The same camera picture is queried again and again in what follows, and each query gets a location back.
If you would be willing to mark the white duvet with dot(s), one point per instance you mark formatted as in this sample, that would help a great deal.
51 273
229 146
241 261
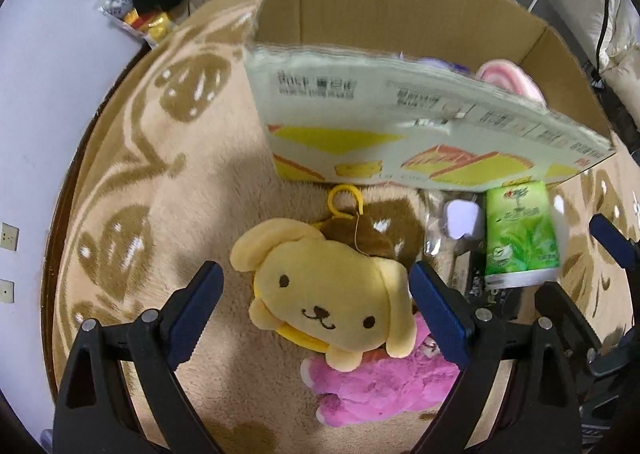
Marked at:
620 24

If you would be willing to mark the yellow dog plush toy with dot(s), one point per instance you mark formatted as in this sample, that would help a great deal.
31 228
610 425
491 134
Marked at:
325 284

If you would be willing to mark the white charger plug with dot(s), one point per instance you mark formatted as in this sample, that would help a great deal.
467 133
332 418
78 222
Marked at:
462 219

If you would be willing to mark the pink-eared white plush toy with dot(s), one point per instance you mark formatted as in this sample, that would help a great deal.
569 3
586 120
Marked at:
510 79

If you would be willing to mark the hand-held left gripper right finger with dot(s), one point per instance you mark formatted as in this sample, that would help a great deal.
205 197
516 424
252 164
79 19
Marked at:
440 314

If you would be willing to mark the green tissue pack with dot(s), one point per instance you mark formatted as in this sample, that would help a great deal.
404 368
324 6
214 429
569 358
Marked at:
520 234

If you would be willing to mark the printed cardboard box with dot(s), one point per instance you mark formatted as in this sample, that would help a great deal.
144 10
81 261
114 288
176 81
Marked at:
350 99

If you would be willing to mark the pink plush toy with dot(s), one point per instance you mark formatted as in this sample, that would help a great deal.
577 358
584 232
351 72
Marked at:
380 391

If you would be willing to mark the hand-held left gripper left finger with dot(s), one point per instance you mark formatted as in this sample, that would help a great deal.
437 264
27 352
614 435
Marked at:
197 306

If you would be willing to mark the clear plastic bag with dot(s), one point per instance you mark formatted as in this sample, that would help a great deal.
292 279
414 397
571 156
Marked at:
437 244

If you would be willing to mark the clear bag of snacks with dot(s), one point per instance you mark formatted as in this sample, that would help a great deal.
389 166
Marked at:
116 4

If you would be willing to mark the yellow red snack packet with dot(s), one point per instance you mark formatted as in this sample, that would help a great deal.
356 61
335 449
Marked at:
155 27

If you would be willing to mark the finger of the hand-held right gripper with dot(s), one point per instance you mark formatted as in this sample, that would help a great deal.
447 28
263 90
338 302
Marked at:
617 241
565 306

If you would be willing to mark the white wall socket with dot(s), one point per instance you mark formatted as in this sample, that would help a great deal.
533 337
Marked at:
7 236
6 291

